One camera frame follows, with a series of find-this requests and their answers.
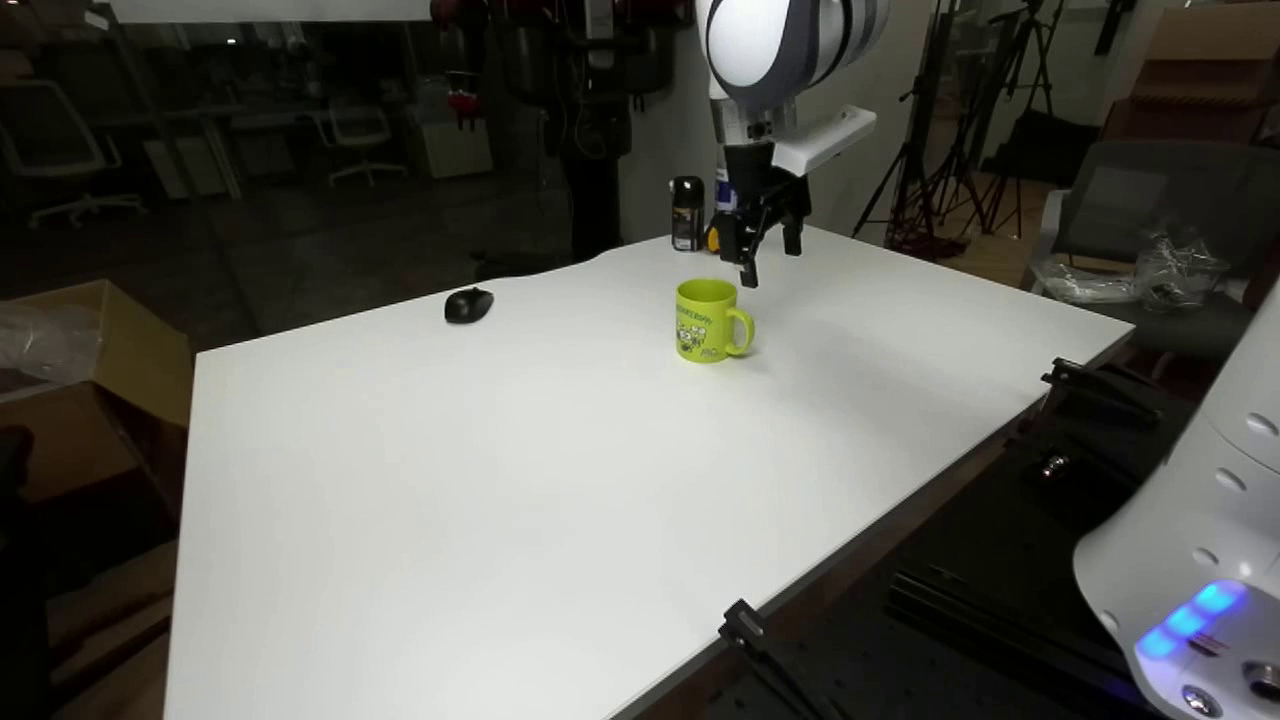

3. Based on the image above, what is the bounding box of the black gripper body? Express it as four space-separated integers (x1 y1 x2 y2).
715 134 816 238

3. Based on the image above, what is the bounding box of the green mug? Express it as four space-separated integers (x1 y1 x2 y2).
672 274 761 368

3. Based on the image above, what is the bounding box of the dark can with grey cap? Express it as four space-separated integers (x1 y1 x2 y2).
668 170 710 254

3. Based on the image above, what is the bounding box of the black tripod stand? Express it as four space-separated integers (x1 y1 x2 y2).
853 0 1055 259

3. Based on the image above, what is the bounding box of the black computer mouse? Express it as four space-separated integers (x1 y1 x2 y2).
442 285 495 326

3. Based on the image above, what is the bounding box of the chair with plastic wrap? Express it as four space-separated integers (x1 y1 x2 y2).
1028 132 1253 313

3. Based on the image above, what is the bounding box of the black table clamp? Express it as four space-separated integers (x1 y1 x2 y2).
715 595 838 720
1040 352 1168 430

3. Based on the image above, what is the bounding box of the white office chair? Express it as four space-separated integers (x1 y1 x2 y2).
318 99 417 192
0 76 146 230

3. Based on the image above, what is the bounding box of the cardboard box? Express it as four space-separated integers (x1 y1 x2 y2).
0 274 199 508

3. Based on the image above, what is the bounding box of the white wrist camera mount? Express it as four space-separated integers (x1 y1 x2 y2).
767 104 881 178

